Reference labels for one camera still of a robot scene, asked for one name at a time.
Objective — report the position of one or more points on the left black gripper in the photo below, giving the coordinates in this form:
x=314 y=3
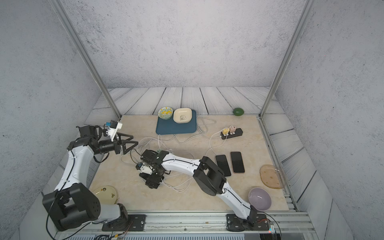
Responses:
x=124 y=142

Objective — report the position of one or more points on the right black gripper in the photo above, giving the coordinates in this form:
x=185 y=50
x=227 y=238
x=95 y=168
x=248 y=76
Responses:
x=154 y=180

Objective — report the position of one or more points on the blue-cased smartphone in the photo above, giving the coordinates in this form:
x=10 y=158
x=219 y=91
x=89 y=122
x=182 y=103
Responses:
x=223 y=164

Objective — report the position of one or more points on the pink-cased smartphone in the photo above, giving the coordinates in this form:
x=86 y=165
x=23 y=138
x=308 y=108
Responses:
x=237 y=162

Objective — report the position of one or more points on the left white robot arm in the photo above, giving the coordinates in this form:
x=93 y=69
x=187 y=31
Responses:
x=72 y=204

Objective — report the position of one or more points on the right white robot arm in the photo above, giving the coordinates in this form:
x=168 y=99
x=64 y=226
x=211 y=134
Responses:
x=209 y=177

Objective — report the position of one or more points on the yellow round plate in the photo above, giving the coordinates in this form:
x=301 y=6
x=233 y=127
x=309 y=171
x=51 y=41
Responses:
x=107 y=195

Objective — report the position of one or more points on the dark blue mat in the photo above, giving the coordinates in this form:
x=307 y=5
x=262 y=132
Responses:
x=170 y=127

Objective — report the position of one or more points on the small patterned bowl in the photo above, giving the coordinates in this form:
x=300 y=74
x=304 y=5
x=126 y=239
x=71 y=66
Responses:
x=165 y=113

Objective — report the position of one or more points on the cream square bowl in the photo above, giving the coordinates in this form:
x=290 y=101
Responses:
x=182 y=115

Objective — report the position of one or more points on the yellow charger plug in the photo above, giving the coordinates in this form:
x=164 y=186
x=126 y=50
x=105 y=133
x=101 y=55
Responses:
x=225 y=131

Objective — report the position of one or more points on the pink charger plug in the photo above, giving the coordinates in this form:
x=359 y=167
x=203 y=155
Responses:
x=232 y=130

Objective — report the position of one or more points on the black power strip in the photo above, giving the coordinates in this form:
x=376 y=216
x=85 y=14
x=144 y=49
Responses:
x=237 y=133

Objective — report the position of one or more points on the purple bowl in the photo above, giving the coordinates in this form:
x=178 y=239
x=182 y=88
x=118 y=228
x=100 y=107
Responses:
x=260 y=199

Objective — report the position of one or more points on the green round fruit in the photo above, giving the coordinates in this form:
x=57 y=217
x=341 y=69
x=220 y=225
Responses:
x=238 y=112

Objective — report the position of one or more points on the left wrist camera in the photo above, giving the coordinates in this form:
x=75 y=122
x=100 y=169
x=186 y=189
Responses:
x=111 y=128

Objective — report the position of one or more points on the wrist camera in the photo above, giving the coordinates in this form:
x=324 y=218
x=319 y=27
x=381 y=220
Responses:
x=144 y=168
x=111 y=128

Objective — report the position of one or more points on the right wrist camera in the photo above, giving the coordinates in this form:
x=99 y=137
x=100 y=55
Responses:
x=144 y=168

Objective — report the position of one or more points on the front aluminium rail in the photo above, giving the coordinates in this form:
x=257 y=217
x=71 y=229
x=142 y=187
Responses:
x=205 y=225

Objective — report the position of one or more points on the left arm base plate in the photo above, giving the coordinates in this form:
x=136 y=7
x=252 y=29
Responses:
x=130 y=223

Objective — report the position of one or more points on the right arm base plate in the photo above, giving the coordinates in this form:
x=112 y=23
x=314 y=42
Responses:
x=259 y=223

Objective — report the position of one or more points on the left aluminium frame post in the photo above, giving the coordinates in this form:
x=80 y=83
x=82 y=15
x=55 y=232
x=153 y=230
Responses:
x=69 y=28

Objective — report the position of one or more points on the aluminium frame post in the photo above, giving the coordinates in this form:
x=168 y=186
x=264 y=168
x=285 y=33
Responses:
x=69 y=28
x=306 y=13

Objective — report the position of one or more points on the right aluminium frame post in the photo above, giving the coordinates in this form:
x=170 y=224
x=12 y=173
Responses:
x=306 y=13

